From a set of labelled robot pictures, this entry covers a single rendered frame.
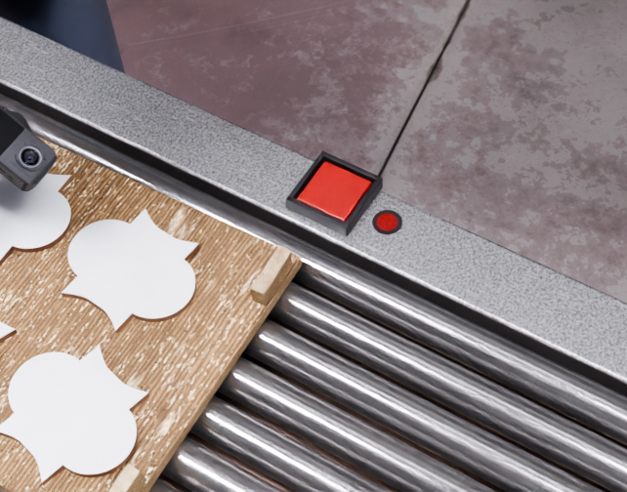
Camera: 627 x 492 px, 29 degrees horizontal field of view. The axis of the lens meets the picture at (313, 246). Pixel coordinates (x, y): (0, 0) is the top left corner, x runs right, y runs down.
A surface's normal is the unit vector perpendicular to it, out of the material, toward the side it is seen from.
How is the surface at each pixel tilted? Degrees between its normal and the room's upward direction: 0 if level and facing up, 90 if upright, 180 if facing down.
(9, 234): 1
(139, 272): 0
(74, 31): 90
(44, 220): 1
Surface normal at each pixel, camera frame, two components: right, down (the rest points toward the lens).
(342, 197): -0.04, -0.56
